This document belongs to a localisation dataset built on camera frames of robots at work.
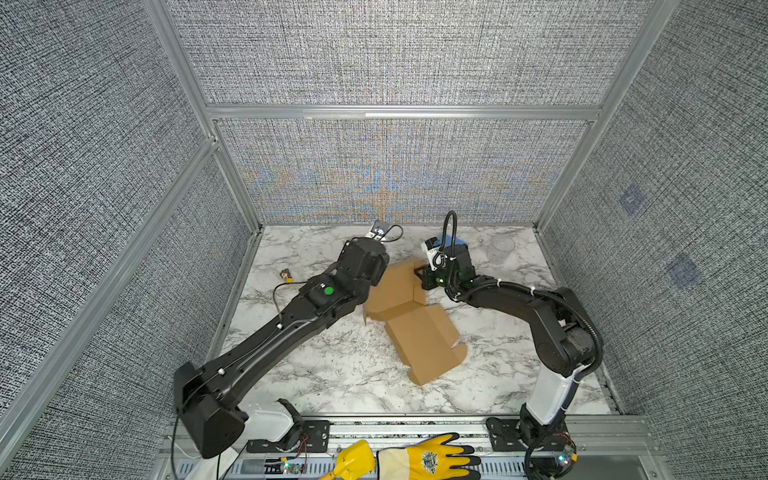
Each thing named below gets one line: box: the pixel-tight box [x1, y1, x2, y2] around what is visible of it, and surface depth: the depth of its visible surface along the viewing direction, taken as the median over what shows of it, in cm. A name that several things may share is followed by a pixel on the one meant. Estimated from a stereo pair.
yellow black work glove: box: [376, 432, 482, 480], surface depth 70 cm
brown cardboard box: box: [362, 259, 468, 386], surface depth 91 cm
